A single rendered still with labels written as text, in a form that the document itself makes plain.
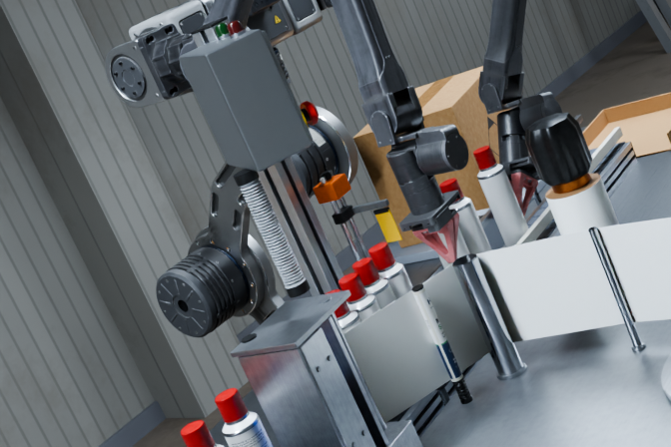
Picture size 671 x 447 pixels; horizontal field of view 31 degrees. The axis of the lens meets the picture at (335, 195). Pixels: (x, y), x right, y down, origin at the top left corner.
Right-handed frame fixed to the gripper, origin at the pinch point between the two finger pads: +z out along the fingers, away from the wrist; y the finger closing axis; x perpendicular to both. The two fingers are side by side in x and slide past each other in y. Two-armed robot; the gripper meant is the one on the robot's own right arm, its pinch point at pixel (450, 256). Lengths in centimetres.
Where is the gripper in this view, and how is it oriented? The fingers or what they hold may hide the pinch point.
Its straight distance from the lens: 195.2
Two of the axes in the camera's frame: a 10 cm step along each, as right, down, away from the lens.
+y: 4.9, -4.3, 7.6
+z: 4.1, 8.8, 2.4
